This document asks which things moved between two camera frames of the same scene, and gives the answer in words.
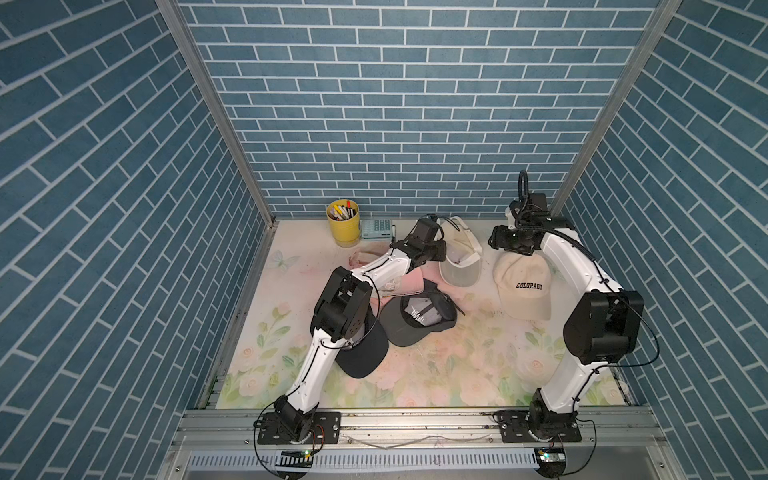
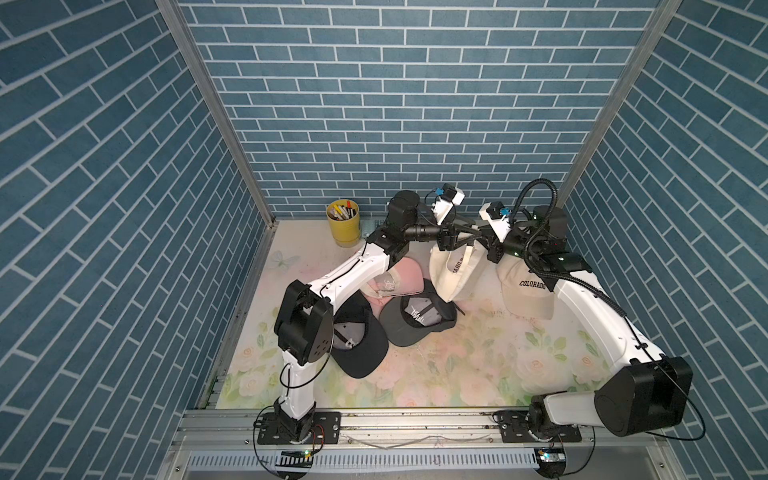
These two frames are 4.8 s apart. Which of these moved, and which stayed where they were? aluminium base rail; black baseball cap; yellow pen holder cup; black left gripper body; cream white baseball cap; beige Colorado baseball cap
Moved: black left gripper body; cream white baseball cap
Stayed: yellow pen holder cup; black baseball cap; beige Colorado baseball cap; aluminium base rail
